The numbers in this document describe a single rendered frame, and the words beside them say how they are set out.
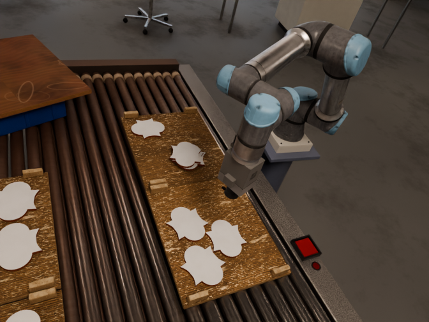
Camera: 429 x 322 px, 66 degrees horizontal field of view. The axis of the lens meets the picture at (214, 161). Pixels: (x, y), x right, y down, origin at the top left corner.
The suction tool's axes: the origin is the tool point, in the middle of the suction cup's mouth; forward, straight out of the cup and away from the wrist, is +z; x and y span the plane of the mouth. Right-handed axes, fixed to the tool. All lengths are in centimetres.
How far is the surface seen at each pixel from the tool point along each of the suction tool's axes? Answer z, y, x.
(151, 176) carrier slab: 18.4, -30.6, -2.7
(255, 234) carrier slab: 18.4, 8.9, 8.7
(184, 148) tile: 15.5, -33.0, 14.8
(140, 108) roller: 20, -67, 21
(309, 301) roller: 20.6, 34.0, 4.9
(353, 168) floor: 112, 3, 211
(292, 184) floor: 112, -22, 143
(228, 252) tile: 17.4, 7.9, -4.1
